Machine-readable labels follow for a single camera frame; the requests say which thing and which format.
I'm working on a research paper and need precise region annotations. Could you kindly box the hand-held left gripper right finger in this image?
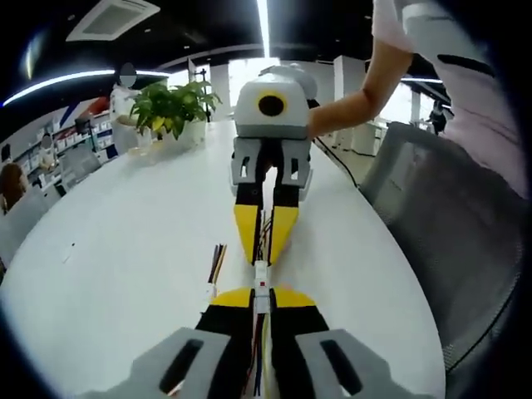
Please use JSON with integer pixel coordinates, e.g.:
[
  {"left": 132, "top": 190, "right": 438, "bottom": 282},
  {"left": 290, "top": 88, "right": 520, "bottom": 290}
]
[{"left": 268, "top": 285, "right": 404, "bottom": 399}]

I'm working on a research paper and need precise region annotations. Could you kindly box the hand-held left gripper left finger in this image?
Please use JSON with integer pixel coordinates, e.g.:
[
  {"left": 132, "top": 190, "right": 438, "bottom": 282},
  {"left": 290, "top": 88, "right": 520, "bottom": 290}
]
[{"left": 126, "top": 286, "right": 262, "bottom": 399}]

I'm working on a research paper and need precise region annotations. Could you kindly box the white JST connector plug cable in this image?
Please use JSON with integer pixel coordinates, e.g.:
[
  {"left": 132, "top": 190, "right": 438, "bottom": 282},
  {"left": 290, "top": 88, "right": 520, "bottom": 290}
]
[{"left": 254, "top": 207, "right": 276, "bottom": 288}]

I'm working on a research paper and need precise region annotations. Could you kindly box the white JST socket connector cable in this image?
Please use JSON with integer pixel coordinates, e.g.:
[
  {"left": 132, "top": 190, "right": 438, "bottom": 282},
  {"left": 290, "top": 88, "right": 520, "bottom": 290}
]
[{"left": 247, "top": 285, "right": 277, "bottom": 399}]

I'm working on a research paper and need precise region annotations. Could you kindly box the white plant pot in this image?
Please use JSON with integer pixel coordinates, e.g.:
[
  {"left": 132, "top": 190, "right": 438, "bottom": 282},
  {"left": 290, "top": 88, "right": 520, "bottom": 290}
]
[{"left": 179, "top": 118, "right": 208, "bottom": 146}]

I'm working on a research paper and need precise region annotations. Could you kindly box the straight ceiling light strip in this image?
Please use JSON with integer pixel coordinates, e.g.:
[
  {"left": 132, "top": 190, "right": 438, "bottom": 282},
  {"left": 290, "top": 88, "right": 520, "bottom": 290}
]
[{"left": 254, "top": 0, "right": 274, "bottom": 60}]

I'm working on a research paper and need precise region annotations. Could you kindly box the green potted plant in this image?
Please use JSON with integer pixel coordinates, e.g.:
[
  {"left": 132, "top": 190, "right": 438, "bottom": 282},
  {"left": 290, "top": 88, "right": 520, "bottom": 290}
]
[{"left": 129, "top": 80, "right": 224, "bottom": 141}]

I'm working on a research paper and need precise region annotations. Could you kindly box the grey mesh office chair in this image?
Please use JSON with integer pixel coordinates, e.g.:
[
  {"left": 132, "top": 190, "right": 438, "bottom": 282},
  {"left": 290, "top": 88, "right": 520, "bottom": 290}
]
[{"left": 357, "top": 121, "right": 525, "bottom": 373}]

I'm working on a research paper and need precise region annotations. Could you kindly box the ceiling air conditioner vent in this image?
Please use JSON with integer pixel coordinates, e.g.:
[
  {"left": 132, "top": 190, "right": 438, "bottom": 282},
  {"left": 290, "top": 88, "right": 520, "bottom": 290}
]
[{"left": 65, "top": 0, "right": 162, "bottom": 43}]

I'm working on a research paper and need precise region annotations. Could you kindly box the black computer monitor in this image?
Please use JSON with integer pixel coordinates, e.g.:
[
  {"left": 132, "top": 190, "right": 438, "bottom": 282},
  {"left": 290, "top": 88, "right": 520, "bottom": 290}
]
[{"left": 73, "top": 116, "right": 96, "bottom": 135}]

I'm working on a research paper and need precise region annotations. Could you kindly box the person in pink shirt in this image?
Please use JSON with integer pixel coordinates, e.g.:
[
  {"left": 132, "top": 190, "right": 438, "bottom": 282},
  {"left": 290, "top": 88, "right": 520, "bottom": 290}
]
[{"left": 371, "top": 0, "right": 525, "bottom": 200}]

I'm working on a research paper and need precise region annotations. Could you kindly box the curved ceiling light strip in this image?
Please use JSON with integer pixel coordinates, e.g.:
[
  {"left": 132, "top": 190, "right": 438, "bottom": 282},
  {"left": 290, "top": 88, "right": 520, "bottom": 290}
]
[{"left": 1, "top": 67, "right": 169, "bottom": 107}]

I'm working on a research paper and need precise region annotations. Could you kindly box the spare JST cable with wires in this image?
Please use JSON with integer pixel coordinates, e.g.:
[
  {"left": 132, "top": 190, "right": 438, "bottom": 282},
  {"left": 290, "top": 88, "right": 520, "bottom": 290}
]
[{"left": 202, "top": 243, "right": 229, "bottom": 305}]

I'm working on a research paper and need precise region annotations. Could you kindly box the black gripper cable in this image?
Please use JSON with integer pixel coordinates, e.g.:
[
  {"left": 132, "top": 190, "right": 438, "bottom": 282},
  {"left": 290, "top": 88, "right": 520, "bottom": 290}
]
[{"left": 310, "top": 135, "right": 361, "bottom": 189}]

